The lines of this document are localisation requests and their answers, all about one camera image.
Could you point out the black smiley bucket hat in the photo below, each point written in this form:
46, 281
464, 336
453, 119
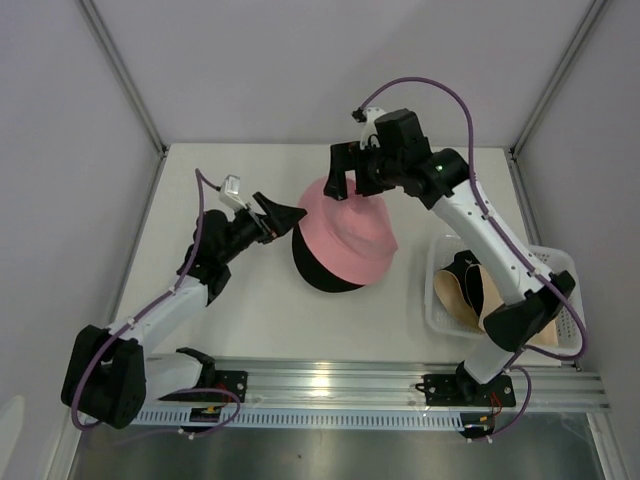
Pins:
313, 272

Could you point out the aluminium mounting rail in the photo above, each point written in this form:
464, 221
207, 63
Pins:
390, 385

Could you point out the pink bucket hat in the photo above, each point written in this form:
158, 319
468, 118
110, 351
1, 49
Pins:
353, 238

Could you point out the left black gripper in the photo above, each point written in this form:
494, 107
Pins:
277, 220

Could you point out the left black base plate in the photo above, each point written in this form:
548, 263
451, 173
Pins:
235, 381

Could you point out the white plastic basket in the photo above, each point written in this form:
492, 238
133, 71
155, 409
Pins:
441, 254

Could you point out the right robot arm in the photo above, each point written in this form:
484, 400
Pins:
394, 152

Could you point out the left aluminium frame post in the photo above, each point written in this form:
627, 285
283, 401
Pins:
105, 42

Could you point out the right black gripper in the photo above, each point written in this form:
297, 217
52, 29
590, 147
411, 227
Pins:
346, 157

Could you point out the beige bucket hat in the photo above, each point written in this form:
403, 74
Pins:
545, 335

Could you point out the right aluminium frame post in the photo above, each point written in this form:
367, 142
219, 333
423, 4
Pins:
570, 54

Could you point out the white slotted cable duct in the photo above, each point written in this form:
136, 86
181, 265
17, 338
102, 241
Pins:
286, 418

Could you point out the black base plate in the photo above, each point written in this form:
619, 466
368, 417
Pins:
447, 390
235, 381

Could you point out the aluminium frame post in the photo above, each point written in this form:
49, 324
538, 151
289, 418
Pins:
570, 54
105, 42

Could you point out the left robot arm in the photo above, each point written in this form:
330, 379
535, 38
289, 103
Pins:
112, 371

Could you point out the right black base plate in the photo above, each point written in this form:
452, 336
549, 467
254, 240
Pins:
447, 390

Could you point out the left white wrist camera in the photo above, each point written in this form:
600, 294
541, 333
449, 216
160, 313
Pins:
229, 193

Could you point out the black and beige hat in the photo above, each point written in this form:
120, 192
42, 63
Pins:
466, 290

